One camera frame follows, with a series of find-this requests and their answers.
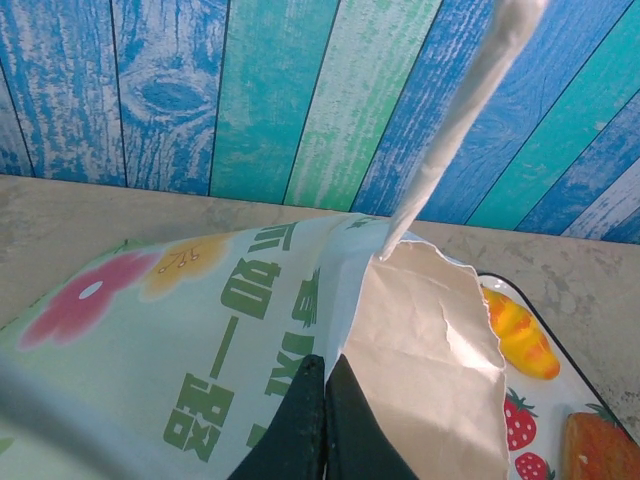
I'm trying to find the white strawberry print tray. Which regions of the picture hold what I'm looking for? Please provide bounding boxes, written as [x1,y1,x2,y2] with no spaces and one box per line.
[474,272,640,480]

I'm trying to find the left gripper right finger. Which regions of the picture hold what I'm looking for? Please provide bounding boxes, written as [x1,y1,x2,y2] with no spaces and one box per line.
[324,356,419,480]

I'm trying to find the yellow striped fake bread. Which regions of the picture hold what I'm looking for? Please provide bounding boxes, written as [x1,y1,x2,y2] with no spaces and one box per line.
[481,289,562,382]

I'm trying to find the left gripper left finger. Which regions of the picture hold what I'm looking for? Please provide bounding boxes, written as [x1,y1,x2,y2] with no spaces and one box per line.
[229,353,329,480]

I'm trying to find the white printed paper bag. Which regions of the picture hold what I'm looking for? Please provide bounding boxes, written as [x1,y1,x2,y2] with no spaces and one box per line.
[0,0,552,480]

